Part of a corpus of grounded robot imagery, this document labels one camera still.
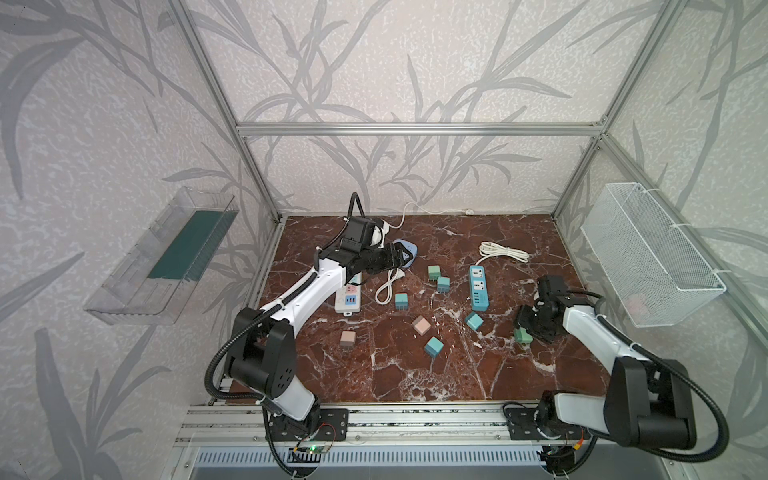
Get teal blue power strip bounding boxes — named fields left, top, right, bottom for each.
left=469, top=265, right=489, bottom=312

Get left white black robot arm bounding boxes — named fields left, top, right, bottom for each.
left=203, top=215, right=411, bottom=423

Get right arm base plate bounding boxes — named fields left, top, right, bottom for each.
left=502, top=402, right=592, bottom=444

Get white multicolour power strip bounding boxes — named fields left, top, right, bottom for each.
left=334, top=285, right=361, bottom=316

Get light blue square socket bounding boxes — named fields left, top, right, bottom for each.
left=393, top=239, right=418, bottom=269

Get white power strip cable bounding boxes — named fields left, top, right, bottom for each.
left=380, top=202, right=475, bottom=232

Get clear plastic wall tray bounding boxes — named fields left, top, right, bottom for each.
left=84, top=187, right=239, bottom=326

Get white cord with plug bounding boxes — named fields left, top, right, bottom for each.
left=374, top=268, right=407, bottom=306

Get white wire mesh basket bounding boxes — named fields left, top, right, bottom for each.
left=581, top=182, right=727, bottom=328

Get teal cube charger left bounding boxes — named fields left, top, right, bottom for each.
left=394, top=293, right=409, bottom=310

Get coiled white cable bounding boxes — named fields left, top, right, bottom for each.
left=477, top=241, right=532, bottom=265

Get teal cube charger right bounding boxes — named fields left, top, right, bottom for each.
left=465, top=312, right=484, bottom=331

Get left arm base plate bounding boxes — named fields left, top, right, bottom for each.
left=266, top=407, right=350, bottom=442

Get teal cube charger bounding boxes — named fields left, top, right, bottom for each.
left=424, top=337, right=444, bottom=358
left=436, top=276, right=451, bottom=293
left=394, top=293, right=409, bottom=310
left=465, top=312, right=484, bottom=331

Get teal cube charger front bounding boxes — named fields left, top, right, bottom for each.
left=424, top=337, right=444, bottom=358

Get light green cube charger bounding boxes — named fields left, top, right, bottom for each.
left=428, top=265, right=441, bottom=282

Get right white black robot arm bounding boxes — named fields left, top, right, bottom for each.
left=506, top=275, right=730, bottom=463

